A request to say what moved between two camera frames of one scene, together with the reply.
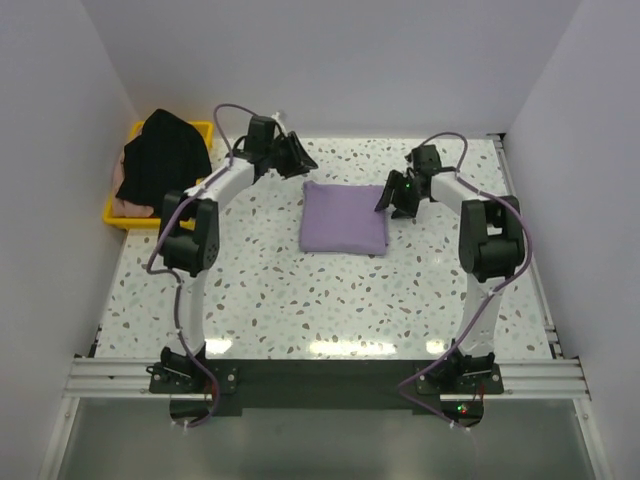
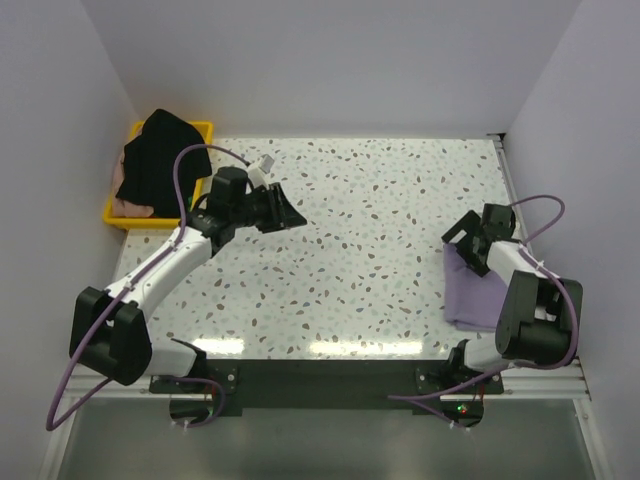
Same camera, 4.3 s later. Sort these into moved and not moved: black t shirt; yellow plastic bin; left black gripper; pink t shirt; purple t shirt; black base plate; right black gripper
Moved: purple t shirt; right black gripper; left black gripper
Not moved: black base plate; black t shirt; pink t shirt; yellow plastic bin
